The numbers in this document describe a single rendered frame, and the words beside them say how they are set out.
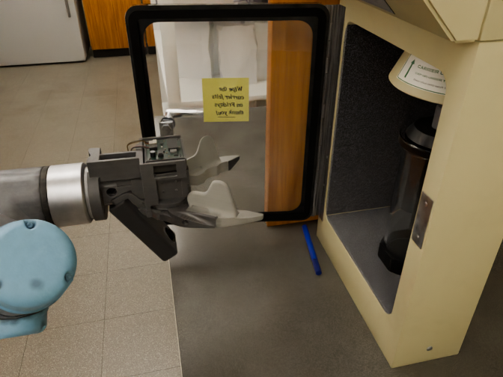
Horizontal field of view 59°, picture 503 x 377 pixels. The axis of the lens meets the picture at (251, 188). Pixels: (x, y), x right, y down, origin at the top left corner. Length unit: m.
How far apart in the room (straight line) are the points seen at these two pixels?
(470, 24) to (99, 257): 2.16
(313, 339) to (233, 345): 0.12
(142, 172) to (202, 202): 0.08
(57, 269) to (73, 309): 1.79
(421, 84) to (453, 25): 0.15
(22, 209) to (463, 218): 0.50
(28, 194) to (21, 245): 0.16
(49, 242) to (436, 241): 0.42
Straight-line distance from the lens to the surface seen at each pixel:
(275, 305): 0.79
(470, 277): 0.66
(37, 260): 0.41
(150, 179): 0.53
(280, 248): 0.89
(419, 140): 0.65
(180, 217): 0.54
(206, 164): 0.63
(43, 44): 5.49
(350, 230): 0.83
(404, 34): 0.58
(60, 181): 0.56
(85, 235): 2.58
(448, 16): 0.44
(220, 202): 0.53
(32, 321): 0.55
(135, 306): 2.12
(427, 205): 0.55
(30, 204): 0.56
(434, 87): 0.58
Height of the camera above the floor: 1.52
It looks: 33 degrees down
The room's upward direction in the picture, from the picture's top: straight up
